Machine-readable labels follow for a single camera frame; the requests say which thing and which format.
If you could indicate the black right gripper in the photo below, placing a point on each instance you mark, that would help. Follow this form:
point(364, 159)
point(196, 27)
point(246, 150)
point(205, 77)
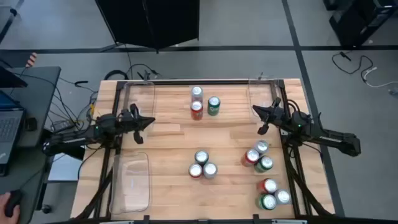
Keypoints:
point(275, 116)

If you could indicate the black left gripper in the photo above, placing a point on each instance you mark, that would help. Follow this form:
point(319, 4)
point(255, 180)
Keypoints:
point(130, 120)

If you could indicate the silver pink soda can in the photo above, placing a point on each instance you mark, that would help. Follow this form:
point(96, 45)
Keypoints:
point(196, 91)
point(210, 169)
point(283, 196)
point(261, 146)

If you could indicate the green soda can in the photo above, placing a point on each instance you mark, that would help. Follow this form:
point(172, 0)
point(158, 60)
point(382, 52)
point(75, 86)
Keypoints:
point(265, 162)
point(201, 156)
point(269, 201)
point(214, 109)

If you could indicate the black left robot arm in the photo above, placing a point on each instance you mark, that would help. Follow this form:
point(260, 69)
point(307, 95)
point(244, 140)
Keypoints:
point(77, 137)

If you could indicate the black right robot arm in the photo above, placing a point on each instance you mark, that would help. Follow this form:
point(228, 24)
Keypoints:
point(329, 140)

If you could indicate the black power adapter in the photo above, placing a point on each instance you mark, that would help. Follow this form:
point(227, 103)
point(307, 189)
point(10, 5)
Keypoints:
point(63, 125)

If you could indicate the white board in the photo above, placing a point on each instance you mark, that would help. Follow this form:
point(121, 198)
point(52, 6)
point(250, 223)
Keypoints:
point(65, 169)

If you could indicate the black folding partition screen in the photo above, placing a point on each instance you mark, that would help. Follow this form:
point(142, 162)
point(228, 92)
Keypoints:
point(149, 21)

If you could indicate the grey desk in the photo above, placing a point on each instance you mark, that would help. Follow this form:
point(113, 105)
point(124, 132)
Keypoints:
point(40, 93)

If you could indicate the small black desk device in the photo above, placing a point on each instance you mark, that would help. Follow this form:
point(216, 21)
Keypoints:
point(31, 124)

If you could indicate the orange black striped object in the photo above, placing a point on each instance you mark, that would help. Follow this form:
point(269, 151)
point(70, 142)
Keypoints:
point(31, 59)

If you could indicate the black computer tower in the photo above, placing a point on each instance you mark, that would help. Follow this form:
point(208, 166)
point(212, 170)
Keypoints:
point(357, 25)

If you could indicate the black chair castor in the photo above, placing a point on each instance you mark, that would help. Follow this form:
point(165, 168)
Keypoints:
point(46, 209)

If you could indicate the dark grey laptop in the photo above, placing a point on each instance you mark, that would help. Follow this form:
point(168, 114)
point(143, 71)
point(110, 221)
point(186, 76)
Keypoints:
point(9, 127)

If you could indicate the black monitor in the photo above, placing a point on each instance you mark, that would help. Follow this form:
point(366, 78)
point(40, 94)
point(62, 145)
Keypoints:
point(9, 80)

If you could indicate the black computer mouse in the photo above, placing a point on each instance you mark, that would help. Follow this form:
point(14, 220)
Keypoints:
point(14, 200)

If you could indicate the person's hand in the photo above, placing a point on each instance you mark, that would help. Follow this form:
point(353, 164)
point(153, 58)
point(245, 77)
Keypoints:
point(3, 211)

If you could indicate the black stand leg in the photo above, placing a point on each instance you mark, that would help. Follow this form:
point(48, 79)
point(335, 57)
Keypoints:
point(13, 12)

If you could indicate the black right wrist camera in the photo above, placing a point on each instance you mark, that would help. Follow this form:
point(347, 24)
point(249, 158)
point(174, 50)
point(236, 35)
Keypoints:
point(263, 129)

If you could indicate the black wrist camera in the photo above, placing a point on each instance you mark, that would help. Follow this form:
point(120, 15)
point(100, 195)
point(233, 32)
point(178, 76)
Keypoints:
point(263, 129)
point(138, 137)

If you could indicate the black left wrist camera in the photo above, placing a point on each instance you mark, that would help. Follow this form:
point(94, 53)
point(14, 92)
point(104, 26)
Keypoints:
point(138, 137)

